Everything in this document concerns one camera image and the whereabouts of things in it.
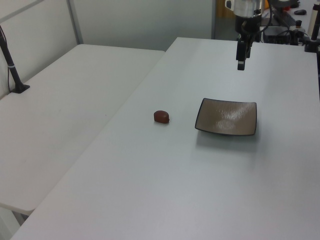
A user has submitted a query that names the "orange wooden board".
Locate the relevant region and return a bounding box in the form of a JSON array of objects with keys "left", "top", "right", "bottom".
[{"left": 215, "top": 0, "right": 236, "bottom": 19}]

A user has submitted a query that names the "black pole with base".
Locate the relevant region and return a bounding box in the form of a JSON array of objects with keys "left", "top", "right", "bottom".
[{"left": 0, "top": 24, "right": 31, "bottom": 95}]

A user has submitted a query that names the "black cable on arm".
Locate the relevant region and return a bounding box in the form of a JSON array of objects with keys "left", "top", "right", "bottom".
[{"left": 258, "top": 0, "right": 275, "bottom": 33}]

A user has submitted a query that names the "grey partition frame post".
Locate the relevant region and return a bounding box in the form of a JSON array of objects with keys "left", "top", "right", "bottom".
[{"left": 66, "top": 0, "right": 84, "bottom": 46}]

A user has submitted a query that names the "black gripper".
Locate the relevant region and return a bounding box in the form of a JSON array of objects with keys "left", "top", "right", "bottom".
[{"left": 234, "top": 14, "right": 263, "bottom": 72}]

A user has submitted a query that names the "black stand with white cylinder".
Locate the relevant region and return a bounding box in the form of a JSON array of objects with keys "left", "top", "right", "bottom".
[{"left": 303, "top": 1, "right": 320, "bottom": 53}]

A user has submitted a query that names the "square brown ceramic plate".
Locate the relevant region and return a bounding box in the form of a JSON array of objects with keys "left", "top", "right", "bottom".
[{"left": 194, "top": 97, "right": 258, "bottom": 137}]

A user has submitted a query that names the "black equipment with cables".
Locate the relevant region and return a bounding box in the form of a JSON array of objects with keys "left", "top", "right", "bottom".
[{"left": 262, "top": 24, "right": 307, "bottom": 47}]

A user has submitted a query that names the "small brown round food item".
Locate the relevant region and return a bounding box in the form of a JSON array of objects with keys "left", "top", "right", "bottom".
[{"left": 153, "top": 110, "right": 172, "bottom": 125}]

